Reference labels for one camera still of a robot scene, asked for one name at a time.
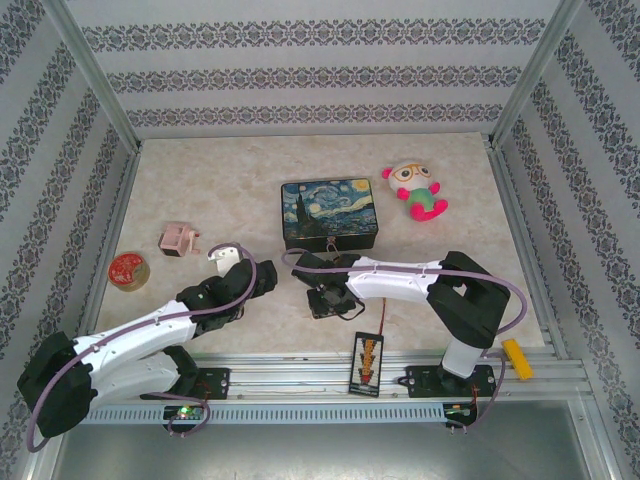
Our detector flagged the starry night painted box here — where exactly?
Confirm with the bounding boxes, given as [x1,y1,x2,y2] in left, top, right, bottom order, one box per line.
[279,176,381,253]

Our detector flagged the black striped control board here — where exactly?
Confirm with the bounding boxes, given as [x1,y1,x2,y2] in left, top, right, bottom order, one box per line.
[348,297,390,397]

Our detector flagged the pink hand crank music box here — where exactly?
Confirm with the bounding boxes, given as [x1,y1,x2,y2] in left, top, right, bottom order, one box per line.
[158,222,205,260]

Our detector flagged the round red gold tin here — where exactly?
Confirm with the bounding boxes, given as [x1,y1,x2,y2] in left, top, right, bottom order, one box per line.
[107,251,151,293]

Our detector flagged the small circuit board green light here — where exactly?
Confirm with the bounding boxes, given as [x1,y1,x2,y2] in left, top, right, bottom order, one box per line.
[163,404,207,421]

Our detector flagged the white pink plush toy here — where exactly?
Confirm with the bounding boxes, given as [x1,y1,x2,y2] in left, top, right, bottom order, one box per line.
[382,158,450,224]

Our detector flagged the yellow plastic block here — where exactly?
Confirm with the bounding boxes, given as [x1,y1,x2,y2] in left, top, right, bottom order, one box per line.
[501,338,535,381]

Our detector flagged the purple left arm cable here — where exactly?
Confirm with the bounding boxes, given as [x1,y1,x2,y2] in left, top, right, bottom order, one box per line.
[24,243,261,454]

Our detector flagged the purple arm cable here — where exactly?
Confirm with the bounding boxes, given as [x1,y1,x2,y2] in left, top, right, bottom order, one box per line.
[24,243,261,454]
[280,248,530,436]

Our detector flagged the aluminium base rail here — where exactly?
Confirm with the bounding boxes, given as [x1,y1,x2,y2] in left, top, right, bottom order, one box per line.
[47,351,594,401]

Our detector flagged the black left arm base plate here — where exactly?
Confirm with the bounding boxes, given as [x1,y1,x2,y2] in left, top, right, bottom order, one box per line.
[139,367,231,401]

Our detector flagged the grey slotted cable duct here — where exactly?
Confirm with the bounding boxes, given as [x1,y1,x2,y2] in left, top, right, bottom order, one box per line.
[67,402,481,426]

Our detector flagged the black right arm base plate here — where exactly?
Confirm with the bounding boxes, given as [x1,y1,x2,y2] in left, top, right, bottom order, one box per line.
[404,364,496,400]

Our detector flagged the aluminium side rail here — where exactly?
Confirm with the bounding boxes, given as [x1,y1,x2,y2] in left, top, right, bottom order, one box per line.
[487,142,571,360]
[69,142,146,364]

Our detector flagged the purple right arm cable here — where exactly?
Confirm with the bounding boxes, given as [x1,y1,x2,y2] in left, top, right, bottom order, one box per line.
[280,248,530,436]

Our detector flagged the aluminium frame post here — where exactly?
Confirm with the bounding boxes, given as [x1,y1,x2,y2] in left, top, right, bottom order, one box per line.
[39,0,144,151]
[488,0,587,150]

